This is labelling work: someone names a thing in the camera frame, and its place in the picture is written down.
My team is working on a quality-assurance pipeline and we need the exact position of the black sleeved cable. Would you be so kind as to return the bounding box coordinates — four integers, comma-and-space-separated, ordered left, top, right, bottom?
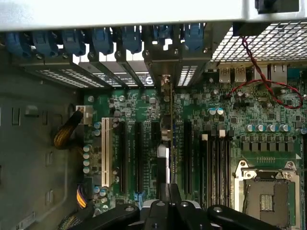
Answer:
57, 205, 97, 230

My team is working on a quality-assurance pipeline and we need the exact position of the short black expansion slot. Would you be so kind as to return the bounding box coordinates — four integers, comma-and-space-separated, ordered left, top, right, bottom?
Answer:
151, 121, 160, 142

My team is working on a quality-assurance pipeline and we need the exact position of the black ram slot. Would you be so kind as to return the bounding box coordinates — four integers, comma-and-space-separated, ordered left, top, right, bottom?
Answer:
224, 138, 231, 208
216, 130, 225, 206
208, 130, 217, 207
200, 134, 209, 209

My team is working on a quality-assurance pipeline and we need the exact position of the silver cpu socket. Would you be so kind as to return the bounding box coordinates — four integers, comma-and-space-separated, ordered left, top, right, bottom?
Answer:
234, 159, 302, 229

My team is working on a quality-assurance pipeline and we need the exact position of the blue sata connector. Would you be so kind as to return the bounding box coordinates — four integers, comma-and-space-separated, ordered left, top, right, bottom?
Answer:
134, 191, 146, 209

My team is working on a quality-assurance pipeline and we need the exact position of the yellow black braided cable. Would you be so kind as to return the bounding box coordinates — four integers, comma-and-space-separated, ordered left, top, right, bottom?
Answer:
53, 111, 83, 150

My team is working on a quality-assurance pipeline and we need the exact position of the silver ethernet port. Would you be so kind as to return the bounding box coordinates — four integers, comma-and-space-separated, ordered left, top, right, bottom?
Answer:
270, 63, 288, 82

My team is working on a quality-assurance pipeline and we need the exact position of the yellow purple wire bundle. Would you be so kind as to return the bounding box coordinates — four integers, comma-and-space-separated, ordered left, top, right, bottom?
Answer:
76, 185, 87, 209

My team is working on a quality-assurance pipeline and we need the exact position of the blue slot retention clip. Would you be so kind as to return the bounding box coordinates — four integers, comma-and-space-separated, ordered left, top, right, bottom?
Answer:
184, 23, 205, 52
153, 24, 174, 46
92, 27, 114, 55
4, 32, 32, 59
121, 25, 142, 54
32, 31, 59, 58
61, 29, 86, 56

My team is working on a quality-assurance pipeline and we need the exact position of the perforated metal slot cover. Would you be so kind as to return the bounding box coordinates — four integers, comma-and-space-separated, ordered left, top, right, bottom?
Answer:
177, 64, 199, 87

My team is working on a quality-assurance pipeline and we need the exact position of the red black twisted wire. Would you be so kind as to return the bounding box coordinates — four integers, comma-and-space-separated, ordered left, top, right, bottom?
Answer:
225, 35, 304, 110

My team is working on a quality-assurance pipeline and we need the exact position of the grey metal pc case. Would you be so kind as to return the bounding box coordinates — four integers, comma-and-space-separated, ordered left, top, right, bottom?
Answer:
0, 0, 307, 230

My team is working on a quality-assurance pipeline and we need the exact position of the silver coin cell battery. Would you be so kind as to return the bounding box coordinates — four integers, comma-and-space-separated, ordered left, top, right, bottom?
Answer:
161, 115, 172, 142

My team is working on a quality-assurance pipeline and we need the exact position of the silver usb port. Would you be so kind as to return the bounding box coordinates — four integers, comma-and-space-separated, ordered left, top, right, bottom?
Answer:
218, 67, 232, 83
234, 67, 248, 83

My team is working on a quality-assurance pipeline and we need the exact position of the long black expansion slot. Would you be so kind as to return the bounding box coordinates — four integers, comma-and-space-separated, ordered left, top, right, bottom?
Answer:
134, 122, 144, 193
118, 119, 128, 194
184, 121, 193, 195

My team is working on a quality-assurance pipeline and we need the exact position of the white power connector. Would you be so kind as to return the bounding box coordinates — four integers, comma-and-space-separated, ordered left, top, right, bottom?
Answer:
75, 104, 94, 126

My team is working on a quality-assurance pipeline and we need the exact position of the white expansion slot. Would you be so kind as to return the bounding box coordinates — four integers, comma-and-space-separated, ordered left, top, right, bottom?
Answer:
101, 117, 111, 188

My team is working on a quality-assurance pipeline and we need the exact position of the green motherboard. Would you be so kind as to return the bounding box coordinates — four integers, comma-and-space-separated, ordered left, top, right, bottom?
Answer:
83, 66, 307, 230

